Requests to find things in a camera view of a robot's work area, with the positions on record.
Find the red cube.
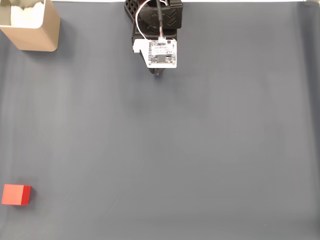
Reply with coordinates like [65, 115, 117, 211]
[1, 184, 32, 206]

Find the beige box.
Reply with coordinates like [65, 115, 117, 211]
[0, 0, 61, 53]

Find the dark blue table mat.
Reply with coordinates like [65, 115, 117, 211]
[0, 1, 320, 240]

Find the white crumpled tissue paper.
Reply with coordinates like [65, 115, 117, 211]
[10, 0, 46, 28]

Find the black camera cable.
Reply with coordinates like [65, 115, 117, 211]
[155, 0, 166, 40]

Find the white camera circuit board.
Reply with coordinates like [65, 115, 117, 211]
[132, 37, 178, 69]

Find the red white black servo cable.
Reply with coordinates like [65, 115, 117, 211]
[135, 0, 171, 42]

